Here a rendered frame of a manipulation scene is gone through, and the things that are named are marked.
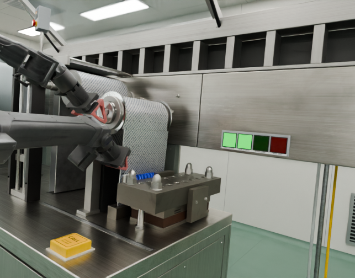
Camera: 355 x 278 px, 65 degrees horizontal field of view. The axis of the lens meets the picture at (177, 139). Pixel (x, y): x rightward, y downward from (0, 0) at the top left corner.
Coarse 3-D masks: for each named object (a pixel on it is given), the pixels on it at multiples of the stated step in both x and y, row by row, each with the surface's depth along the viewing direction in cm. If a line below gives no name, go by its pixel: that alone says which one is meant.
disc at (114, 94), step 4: (108, 92) 95; (112, 92) 94; (116, 92) 93; (104, 96) 97; (116, 96) 93; (120, 96) 92; (120, 100) 92; (124, 104) 91; (124, 108) 91; (124, 112) 91; (124, 116) 91; (120, 120) 92; (124, 120) 91; (120, 124) 92; (116, 128) 93; (120, 128) 92; (112, 132) 94; (116, 132) 93
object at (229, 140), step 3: (225, 135) 104; (228, 135) 104; (231, 135) 103; (234, 135) 102; (225, 138) 104; (228, 138) 104; (231, 138) 103; (234, 138) 102; (225, 141) 104; (228, 141) 104; (231, 141) 103; (234, 141) 102; (225, 144) 104; (228, 144) 104; (231, 144) 103; (234, 144) 102
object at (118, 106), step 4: (108, 96) 94; (112, 96) 93; (104, 100) 95; (108, 100) 94; (112, 100) 93; (116, 100) 92; (116, 104) 92; (120, 104) 92; (116, 108) 92; (120, 108) 91; (116, 112) 92; (120, 112) 91; (116, 116) 92; (120, 116) 91; (116, 120) 92; (104, 124) 95; (108, 124) 94; (112, 124) 93; (116, 124) 92; (112, 128) 93
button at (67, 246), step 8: (56, 240) 67; (64, 240) 68; (72, 240) 68; (80, 240) 68; (88, 240) 69; (56, 248) 66; (64, 248) 64; (72, 248) 65; (80, 248) 66; (88, 248) 68; (64, 256) 64
